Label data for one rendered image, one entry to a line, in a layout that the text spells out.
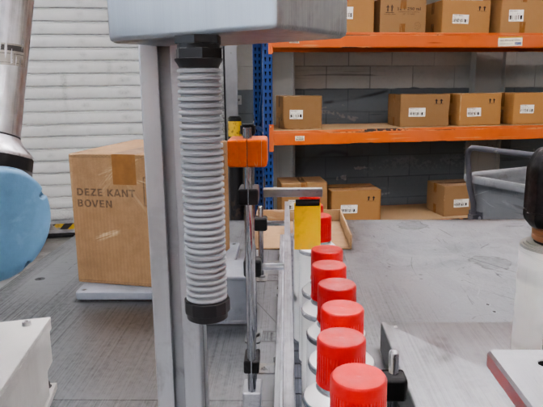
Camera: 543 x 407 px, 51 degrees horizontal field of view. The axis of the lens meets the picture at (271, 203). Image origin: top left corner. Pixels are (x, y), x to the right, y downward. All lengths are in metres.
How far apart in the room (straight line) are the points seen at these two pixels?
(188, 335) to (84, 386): 0.35
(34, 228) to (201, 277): 0.26
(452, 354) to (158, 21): 0.61
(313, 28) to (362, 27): 4.04
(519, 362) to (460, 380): 0.55
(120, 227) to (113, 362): 0.33
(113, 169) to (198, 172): 0.76
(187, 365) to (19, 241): 0.21
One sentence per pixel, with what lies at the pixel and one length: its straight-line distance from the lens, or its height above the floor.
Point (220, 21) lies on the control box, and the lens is 0.41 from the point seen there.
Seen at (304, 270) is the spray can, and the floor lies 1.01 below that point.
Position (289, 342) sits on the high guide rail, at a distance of 0.67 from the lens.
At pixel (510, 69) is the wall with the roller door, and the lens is 5.84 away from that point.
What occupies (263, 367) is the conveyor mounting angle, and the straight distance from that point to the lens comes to 0.89.
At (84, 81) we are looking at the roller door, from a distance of 4.92.
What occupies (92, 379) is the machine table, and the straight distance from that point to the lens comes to 0.91.
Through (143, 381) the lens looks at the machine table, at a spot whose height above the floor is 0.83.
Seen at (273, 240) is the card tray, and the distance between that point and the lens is 1.56.
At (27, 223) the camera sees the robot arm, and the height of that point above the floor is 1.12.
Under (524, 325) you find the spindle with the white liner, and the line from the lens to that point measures 0.75.
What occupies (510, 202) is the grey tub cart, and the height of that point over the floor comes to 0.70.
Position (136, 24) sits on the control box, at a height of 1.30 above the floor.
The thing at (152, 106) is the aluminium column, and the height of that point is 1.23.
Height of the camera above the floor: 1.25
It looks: 12 degrees down
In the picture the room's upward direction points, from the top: 1 degrees counter-clockwise
